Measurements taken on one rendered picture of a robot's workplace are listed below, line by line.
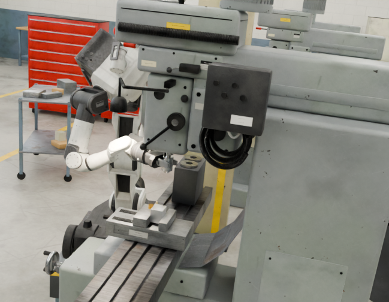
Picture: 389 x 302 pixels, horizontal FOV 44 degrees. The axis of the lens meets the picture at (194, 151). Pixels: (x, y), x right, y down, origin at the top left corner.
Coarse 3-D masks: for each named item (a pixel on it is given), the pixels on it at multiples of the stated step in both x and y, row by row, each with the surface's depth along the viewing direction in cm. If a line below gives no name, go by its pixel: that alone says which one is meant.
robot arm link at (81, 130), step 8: (80, 120) 219; (72, 128) 222; (80, 128) 219; (88, 128) 220; (72, 136) 220; (80, 136) 219; (88, 136) 222; (72, 144) 219; (80, 144) 219; (64, 152) 219; (72, 152) 217; (80, 152) 226; (88, 152) 228; (72, 160) 217; (80, 160) 216; (72, 168) 217
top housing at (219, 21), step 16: (128, 0) 176; (144, 0) 183; (128, 16) 176; (144, 16) 175; (160, 16) 174; (176, 16) 172; (192, 16) 171; (208, 16) 170; (224, 16) 168; (240, 16) 169; (128, 32) 178; (224, 32) 170; (240, 32) 175; (176, 48) 176; (192, 48) 174; (208, 48) 173; (224, 48) 171
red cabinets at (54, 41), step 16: (32, 16) 683; (48, 16) 683; (64, 16) 719; (32, 32) 689; (48, 32) 686; (64, 32) 682; (80, 32) 679; (96, 32) 676; (32, 48) 697; (48, 48) 692; (64, 48) 689; (80, 48) 685; (32, 64) 703; (48, 64) 700; (64, 64) 695; (32, 80) 711; (48, 80) 707; (80, 80) 700; (32, 112) 730; (64, 112) 719; (112, 112) 705; (128, 112) 698
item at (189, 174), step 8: (184, 160) 248; (192, 160) 245; (200, 160) 248; (176, 168) 236; (184, 168) 236; (192, 168) 237; (200, 168) 240; (176, 176) 237; (184, 176) 236; (192, 176) 235; (200, 176) 244; (176, 184) 238; (184, 184) 237; (192, 184) 237; (200, 184) 249; (176, 192) 240; (184, 192) 239; (192, 192) 238; (200, 192) 253; (176, 200) 241; (184, 200) 240; (192, 200) 239
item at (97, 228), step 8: (136, 184) 306; (144, 184) 319; (96, 208) 307; (104, 208) 309; (88, 216) 295; (96, 216) 296; (80, 224) 276; (88, 224) 272; (96, 224) 278; (104, 224) 288; (80, 232) 269; (88, 232) 270; (96, 232) 272; (104, 232) 273; (80, 240) 269
